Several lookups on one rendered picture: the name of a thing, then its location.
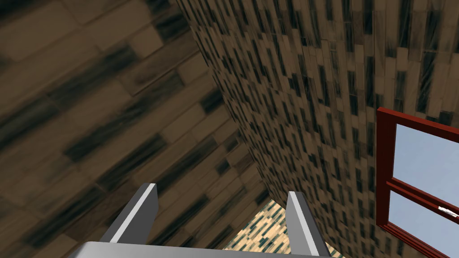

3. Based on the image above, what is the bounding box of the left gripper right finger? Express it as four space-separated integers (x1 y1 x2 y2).
285 191 331 257

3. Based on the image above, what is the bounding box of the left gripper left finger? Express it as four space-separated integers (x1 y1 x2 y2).
99 182 159 245

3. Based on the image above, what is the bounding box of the red framed window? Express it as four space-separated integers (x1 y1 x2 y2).
376 107 459 258

